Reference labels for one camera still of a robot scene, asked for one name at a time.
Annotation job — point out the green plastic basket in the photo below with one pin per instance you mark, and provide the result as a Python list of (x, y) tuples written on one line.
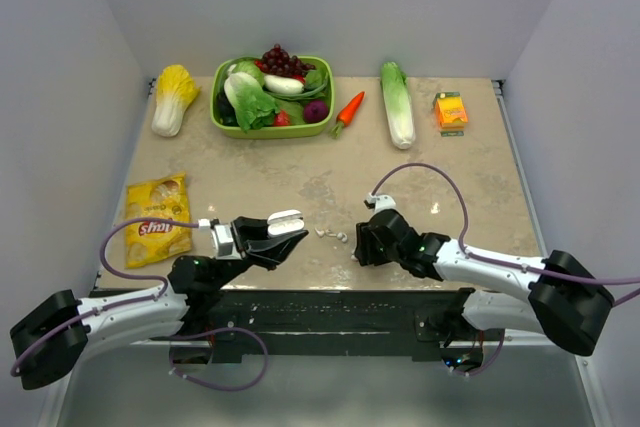
[(279, 132)]

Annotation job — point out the yellow lays chips bag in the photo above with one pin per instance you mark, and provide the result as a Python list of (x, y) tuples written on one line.
[(154, 239)]

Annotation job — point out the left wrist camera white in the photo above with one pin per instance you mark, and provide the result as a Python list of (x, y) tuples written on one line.
[(222, 237)]

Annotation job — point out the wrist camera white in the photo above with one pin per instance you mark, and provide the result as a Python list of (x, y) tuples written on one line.
[(379, 202), (222, 237)]

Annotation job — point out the purple onion in basket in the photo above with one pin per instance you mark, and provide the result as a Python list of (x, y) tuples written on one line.
[(315, 111)]

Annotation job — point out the green lettuce in basket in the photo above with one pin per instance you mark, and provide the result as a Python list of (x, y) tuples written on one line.
[(254, 108)]

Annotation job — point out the orange toy carrot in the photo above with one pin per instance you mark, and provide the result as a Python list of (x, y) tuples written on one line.
[(346, 115)]

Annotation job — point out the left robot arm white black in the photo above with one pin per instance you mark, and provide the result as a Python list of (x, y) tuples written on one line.
[(64, 330)]

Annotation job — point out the red strawberry in basket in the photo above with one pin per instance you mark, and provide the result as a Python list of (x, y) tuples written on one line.
[(282, 119)]

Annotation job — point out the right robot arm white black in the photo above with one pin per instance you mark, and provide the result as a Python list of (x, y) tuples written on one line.
[(555, 296)]

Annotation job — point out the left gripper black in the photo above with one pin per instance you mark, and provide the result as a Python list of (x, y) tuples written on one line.
[(261, 250)]

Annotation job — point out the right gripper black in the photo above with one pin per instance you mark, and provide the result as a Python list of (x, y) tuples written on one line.
[(364, 251)]

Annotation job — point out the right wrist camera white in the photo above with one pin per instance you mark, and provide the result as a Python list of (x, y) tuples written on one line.
[(379, 202)]

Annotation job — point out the yellow napa cabbage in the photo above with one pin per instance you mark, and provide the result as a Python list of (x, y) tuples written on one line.
[(176, 90)]

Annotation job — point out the white radish in basket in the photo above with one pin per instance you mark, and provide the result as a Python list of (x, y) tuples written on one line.
[(283, 85)]

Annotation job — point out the green white napa cabbage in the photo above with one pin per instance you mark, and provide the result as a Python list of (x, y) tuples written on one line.
[(398, 106)]

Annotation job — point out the orange juice carton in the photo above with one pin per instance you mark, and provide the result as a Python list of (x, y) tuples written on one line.
[(450, 113)]

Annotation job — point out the white earbud charging case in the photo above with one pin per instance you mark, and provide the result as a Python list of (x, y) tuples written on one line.
[(284, 222)]

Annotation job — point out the red grape bunch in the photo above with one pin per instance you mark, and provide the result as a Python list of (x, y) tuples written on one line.
[(278, 61)]

